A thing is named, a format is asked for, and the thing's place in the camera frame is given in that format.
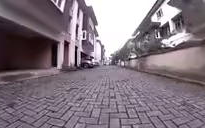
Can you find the long pale boundary wall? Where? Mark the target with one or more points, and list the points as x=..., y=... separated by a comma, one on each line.
x=180, y=60

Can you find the raised concrete pavement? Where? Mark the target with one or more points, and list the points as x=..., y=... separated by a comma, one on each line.
x=20, y=75

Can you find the grey brick paved road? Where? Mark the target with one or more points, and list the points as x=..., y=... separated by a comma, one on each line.
x=103, y=100

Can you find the concrete kerb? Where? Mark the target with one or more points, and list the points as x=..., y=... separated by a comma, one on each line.
x=176, y=76

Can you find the houses behind boundary wall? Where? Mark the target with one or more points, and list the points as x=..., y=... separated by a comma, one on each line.
x=170, y=23

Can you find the white multi-storey building row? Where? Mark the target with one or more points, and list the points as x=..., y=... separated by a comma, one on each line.
x=30, y=20

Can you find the trees along wall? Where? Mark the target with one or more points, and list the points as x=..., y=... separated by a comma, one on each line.
x=123, y=53

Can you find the grey parked car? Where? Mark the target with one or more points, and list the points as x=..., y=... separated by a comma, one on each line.
x=87, y=62

